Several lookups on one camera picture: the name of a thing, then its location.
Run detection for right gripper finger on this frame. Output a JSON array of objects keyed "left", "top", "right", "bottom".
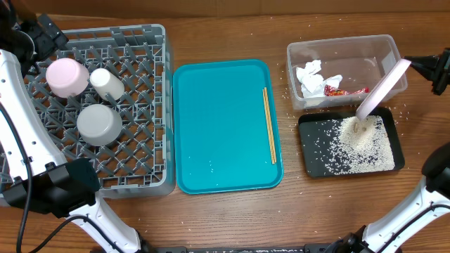
[
  {"left": 411, "top": 63, "right": 435, "bottom": 79},
  {"left": 404, "top": 55, "right": 439, "bottom": 67}
]

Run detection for large white plate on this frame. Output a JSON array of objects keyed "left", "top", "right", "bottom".
[{"left": 355, "top": 59, "right": 411, "bottom": 121}]

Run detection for red snack wrapper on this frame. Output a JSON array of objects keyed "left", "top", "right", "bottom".
[{"left": 323, "top": 85, "right": 370, "bottom": 96}]

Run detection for white napkin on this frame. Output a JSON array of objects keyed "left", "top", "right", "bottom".
[{"left": 295, "top": 60, "right": 343, "bottom": 98}]

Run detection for wooden chopstick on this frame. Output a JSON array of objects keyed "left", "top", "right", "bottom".
[
  {"left": 262, "top": 88, "right": 275, "bottom": 165},
  {"left": 264, "top": 86, "right": 278, "bottom": 164}
]

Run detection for white cup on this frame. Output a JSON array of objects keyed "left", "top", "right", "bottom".
[{"left": 89, "top": 68, "right": 124, "bottom": 100}]

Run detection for grey bowl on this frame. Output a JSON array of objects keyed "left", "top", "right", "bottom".
[{"left": 77, "top": 104, "right": 122, "bottom": 146}]

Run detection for small pink bowl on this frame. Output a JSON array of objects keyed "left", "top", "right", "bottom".
[{"left": 46, "top": 58, "right": 89, "bottom": 98}]

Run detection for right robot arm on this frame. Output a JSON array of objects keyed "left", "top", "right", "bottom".
[{"left": 325, "top": 48, "right": 449, "bottom": 253}]

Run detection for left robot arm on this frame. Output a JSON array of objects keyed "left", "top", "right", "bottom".
[{"left": 1, "top": 1, "right": 154, "bottom": 252}]

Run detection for grey dishwasher rack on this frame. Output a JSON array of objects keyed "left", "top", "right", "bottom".
[{"left": 0, "top": 23, "right": 176, "bottom": 208}]

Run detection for pile of white rice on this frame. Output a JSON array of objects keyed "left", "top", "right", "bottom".
[{"left": 312, "top": 115, "right": 395, "bottom": 176}]

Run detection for clear plastic bin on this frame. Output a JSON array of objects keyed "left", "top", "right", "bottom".
[{"left": 286, "top": 34, "right": 401, "bottom": 110}]

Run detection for black tray bin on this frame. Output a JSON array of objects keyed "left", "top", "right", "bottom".
[{"left": 298, "top": 108, "right": 405, "bottom": 178}]

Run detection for teal plastic tray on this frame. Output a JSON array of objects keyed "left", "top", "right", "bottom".
[{"left": 173, "top": 59, "right": 284, "bottom": 195}]

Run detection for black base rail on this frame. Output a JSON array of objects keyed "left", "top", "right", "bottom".
[{"left": 150, "top": 244, "right": 329, "bottom": 253}]

